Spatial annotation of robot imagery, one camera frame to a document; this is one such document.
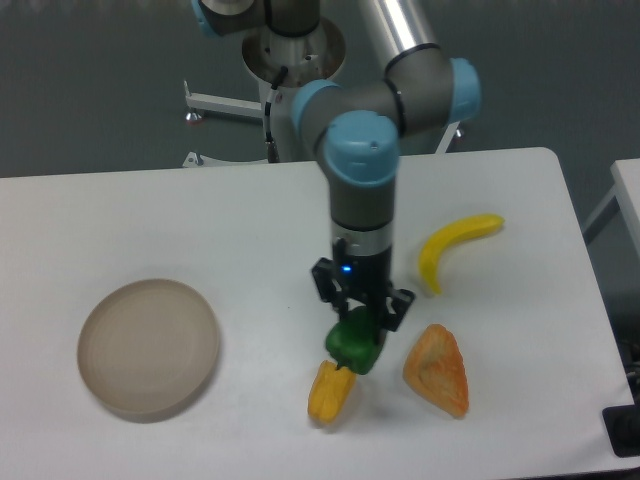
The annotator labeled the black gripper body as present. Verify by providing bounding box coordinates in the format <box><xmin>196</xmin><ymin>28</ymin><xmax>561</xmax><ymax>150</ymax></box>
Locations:
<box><xmin>332</xmin><ymin>238</ymin><xmax>392</xmax><ymax>314</ymax></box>

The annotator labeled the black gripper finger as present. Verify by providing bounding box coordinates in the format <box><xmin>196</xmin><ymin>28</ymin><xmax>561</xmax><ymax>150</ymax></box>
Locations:
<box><xmin>375</xmin><ymin>286</ymin><xmax>415</xmax><ymax>349</ymax></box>
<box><xmin>311</xmin><ymin>257</ymin><xmax>350</xmax><ymax>320</ymax></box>

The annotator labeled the green bell pepper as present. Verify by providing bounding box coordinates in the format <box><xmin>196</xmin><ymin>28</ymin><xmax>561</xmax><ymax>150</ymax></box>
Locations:
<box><xmin>325</xmin><ymin>306</ymin><xmax>386</xmax><ymax>375</ymax></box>

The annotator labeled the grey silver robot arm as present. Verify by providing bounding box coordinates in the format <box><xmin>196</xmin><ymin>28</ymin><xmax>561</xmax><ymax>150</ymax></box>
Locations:
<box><xmin>192</xmin><ymin>1</ymin><xmax>481</xmax><ymax>347</ymax></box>

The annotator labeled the yellow bell pepper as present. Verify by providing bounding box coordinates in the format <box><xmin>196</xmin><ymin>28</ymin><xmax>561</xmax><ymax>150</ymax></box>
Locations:
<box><xmin>307</xmin><ymin>360</ymin><xmax>357</xmax><ymax>424</ymax></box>

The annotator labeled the beige round plate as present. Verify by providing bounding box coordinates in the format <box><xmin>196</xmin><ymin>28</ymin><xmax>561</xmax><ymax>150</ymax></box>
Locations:
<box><xmin>76</xmin><ymin>279</ymin><xmax>221</xmax><ymax>423</ymax></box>

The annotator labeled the orange triangular pastry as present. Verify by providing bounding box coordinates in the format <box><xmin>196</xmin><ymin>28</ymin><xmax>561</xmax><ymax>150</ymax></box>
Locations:
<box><xmin>403</xmin><ymin>324</ymin><xmax>469</xmax><ymax>418</ymax></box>

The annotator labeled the yellow banana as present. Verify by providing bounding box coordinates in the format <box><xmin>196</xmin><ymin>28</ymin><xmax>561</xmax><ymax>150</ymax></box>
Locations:
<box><xmin>417</xmin><ymin>213</ymin><xmax>505</xmax><ymax>295</ymax></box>

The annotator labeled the black device at edge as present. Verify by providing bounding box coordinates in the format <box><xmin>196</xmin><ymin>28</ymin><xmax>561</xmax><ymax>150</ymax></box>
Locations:
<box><xmin>602</xmin><ymin>404</ymin><xmax>639</xmax><ymax>458</ymax></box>

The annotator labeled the white side table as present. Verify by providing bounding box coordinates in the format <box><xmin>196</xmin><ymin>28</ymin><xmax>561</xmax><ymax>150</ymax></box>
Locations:
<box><xmin>581</xmin><ymin>159</ymin><xmax>640</xmax><ymax>251</ymax></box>

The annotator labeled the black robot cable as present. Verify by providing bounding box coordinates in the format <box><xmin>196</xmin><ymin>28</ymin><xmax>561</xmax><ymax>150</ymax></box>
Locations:
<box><xmin>263</xmin><ymin>65</ymin><xmax>289</xmax><ymax>163</ymax></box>

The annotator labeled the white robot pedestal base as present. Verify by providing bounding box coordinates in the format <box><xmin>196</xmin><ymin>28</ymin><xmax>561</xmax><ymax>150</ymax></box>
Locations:
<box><xmin>185</xmin><ymin>2</ymin><xmax>481</xmax><ymax>163</ymax></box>

